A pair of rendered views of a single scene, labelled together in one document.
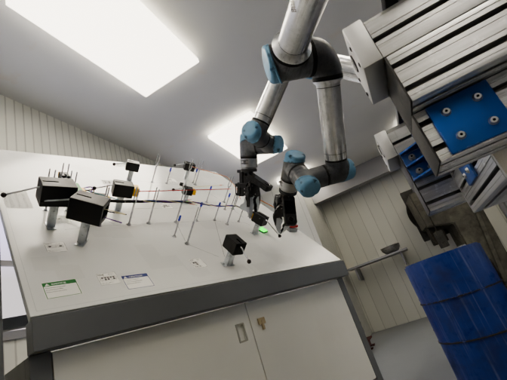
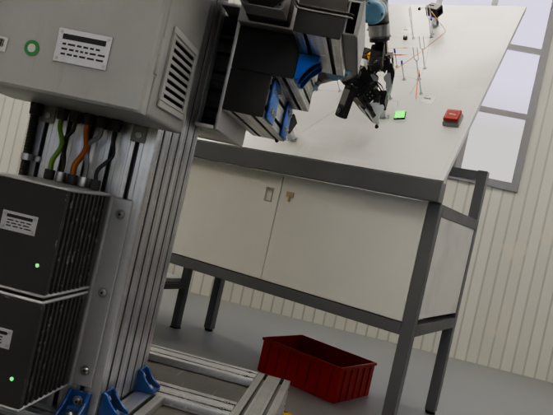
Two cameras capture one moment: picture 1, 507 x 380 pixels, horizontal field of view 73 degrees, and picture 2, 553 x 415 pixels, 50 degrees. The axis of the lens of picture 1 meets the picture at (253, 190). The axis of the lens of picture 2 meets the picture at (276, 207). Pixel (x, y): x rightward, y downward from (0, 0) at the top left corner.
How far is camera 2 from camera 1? 215 cm
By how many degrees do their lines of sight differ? 80
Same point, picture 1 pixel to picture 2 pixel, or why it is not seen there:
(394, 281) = not seen: outside the picture
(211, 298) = (246, 159)
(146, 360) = (205, 178)
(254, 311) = (289, 184)
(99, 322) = not seen: hidden behind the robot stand
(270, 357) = (282, 223)
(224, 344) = (252, 195)
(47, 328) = not seen: hidden behind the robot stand
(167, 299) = (219, 148)
